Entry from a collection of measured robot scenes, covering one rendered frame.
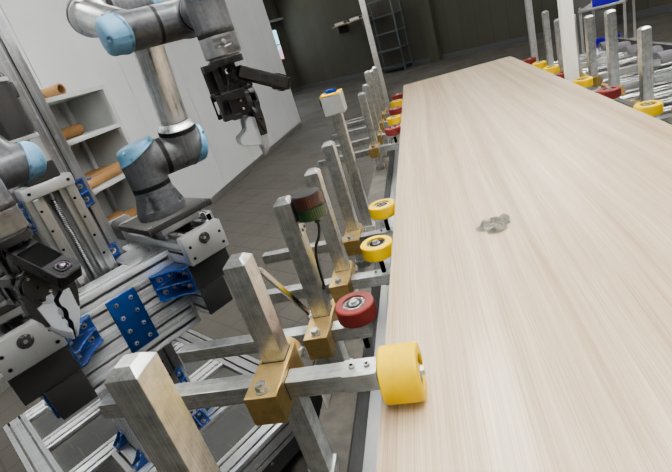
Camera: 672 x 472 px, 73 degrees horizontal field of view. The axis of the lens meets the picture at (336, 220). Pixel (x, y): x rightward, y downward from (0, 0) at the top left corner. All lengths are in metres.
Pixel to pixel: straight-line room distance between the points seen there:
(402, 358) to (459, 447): 0.12
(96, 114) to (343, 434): 3.54
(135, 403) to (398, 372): 0.33
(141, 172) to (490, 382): 1.12
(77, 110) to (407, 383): 3.85
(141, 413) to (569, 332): 0.58
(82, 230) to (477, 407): 1.21
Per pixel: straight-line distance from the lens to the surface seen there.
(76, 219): 1.52
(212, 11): 0.97
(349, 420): 0.99
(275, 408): 0.69
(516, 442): 0.63
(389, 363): 0.64
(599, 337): 0.76
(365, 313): 0.89
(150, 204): 1.49
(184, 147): 1.49
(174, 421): 0.49
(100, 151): 4.24
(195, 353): 1.08
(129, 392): 0.46
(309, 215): 0.85
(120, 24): 1.02
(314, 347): 0.93
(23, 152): 1.06
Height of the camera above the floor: 1.38
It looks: 21 degrees down
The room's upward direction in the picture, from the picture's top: 17 degrees counter-clockwise
